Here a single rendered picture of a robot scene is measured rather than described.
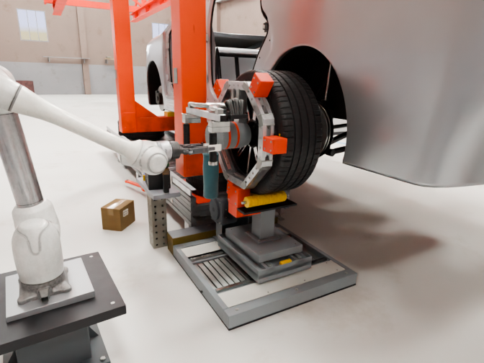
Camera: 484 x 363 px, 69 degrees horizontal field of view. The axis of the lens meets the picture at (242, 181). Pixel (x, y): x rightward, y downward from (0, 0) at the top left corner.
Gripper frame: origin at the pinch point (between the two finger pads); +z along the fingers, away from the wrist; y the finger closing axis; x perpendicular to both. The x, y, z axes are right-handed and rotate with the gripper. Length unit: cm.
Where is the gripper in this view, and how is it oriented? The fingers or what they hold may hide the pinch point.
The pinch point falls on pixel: (212, 147)
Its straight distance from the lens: 162.2
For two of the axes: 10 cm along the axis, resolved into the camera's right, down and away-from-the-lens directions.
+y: 4.9, 2.6, -8.3
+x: 0.2, -9.6, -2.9
